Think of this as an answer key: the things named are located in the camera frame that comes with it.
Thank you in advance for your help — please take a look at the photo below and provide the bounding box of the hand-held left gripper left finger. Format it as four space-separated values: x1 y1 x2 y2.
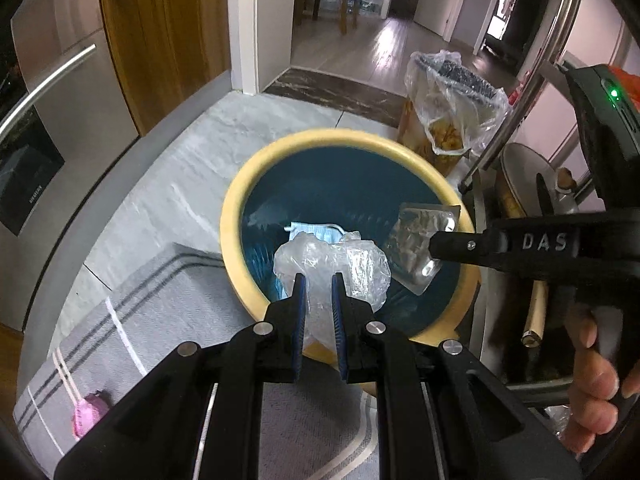
54 273 308 480

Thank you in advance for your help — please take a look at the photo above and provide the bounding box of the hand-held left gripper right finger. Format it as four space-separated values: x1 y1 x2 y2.
331 272 585 480

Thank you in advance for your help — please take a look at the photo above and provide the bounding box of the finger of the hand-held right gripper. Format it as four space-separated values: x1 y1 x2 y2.
430 212 584 287

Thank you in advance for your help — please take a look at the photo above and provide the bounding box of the clear plastic bag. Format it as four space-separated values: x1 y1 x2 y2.
272 230 392 356

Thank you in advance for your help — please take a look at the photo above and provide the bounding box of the silver foil packet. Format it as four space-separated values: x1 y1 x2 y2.
384 201 462 295

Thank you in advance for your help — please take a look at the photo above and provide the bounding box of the teal bin with yellow rim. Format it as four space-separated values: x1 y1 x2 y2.
220 129 482 365

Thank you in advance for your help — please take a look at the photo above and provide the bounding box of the pink plastic bag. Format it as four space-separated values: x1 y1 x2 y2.
72 390 108 442

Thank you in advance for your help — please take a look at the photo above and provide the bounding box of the plastic-lined trash basket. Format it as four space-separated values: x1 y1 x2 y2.
404 49 510 157

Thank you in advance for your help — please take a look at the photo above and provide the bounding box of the person's right hand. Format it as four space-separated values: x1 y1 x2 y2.
564 304 623 455

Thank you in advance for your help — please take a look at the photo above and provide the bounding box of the wooden rolling pin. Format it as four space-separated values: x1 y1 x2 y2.
520 280 551 348

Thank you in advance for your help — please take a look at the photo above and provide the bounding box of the grey checked mat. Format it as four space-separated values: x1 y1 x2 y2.
12 242 386 480

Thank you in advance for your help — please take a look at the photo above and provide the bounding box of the metal storage rack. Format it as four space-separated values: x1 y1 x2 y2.
457 0 586 196

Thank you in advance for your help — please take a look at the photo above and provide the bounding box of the stainless steel built-in oven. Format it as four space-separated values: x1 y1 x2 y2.
0 0 141 333

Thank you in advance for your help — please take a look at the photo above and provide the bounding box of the wooden cabinet door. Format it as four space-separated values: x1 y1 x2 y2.
96 0 232 137

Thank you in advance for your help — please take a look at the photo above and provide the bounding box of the white door frame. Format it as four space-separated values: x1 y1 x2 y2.
412 0 473 43

